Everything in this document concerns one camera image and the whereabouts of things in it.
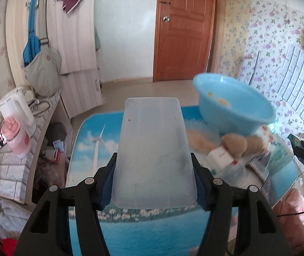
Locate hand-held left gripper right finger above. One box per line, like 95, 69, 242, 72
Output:
190, 152, 293, 256

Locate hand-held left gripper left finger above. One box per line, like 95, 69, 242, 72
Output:
13, 152, 118, 256

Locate white charger plug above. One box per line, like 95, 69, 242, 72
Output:
207, 145, 239, 175

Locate clear box of wooden sticks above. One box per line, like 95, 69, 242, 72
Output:
186, 128, 223, 154

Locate translucent plastic lid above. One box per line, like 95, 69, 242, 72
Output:
111, 96, 198, 209

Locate brown plush toy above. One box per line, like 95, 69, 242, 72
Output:
220, 133, 266, 158

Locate blue plastic basin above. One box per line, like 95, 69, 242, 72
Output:
193, 73, 276, 136

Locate blue white packet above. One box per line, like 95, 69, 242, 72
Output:
53, 140, 66, 160

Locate pink cushion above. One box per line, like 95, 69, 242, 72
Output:
273, 188, 304, 246

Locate black bag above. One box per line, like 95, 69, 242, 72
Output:
47, 123, 67, 147

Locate brick patterned counter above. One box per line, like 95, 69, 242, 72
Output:
0, 89, 74, 206

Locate pink lidded cup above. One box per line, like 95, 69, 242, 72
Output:
1, 119, 31, 155

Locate thin black rod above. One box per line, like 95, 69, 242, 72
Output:
249, 50, 260, 86

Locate grey quilt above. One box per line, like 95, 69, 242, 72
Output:
0, 184, 35, 246

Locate red cloth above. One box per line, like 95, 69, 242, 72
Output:
1, 237, 22, 256

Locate white electric kettle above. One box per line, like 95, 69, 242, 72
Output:
0, 89, 36, 136

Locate grey tote bag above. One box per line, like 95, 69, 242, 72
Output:
21, 19, 62, 98

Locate brown wooden door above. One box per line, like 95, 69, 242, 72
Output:
153, 0, 218, 83

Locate floral mattress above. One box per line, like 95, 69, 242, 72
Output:
210, 0, 252, 78

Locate white slatted wardrobe panel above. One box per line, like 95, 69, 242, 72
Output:
47, 0, 104, 119

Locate blue hanging bag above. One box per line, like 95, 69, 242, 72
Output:
23, 0, 42, 67

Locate black cable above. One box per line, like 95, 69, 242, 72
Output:
276, 200, 304, 218

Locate white cords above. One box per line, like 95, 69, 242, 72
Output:
21, 87, 51, 118

